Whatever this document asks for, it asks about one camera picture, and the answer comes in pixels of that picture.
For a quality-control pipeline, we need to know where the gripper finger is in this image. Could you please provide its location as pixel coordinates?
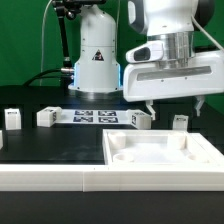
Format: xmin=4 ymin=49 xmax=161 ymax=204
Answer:
xmin=195 ymin=96 xmax=205 ymax=116
xmin=145 ymin=100 xmax=156 ymax=121

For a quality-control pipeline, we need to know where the black camera stand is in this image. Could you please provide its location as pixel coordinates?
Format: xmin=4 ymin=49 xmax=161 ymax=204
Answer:
xmin=52 ymin=0 xmax=107 ymax=67

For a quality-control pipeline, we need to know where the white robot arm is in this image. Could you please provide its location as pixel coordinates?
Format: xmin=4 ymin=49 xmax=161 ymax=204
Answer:
xmin=69 ymin=0 xmax=224 ymax=108

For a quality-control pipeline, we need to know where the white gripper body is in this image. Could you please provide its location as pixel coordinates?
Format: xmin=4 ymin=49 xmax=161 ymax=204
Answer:
xmin=123 ymin=44 xmax=224 ymax=102

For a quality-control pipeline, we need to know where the white marker sheet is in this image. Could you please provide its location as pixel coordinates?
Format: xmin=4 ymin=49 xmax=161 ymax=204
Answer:
xmin=57 ymin=109 xmax=131 ymax=125

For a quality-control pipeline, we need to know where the white cable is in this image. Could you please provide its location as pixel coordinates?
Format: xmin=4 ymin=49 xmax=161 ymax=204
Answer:
xmin=39 ymin=0 xmax=54 ymax=87

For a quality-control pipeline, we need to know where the white U-shaped fence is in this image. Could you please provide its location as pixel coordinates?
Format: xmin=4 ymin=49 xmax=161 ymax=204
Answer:
xmin=0 ymin=129 xmax=224 ymax=193

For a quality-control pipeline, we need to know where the black cable bundle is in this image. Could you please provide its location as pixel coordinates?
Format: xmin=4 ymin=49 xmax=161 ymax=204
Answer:
xmin=23 ymin=67 xmax=74 ymax=87

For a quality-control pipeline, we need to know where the white square tabletop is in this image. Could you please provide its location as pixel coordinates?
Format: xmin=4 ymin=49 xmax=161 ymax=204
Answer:
xmin=102 ymin=129 xmax=224 ymax=166

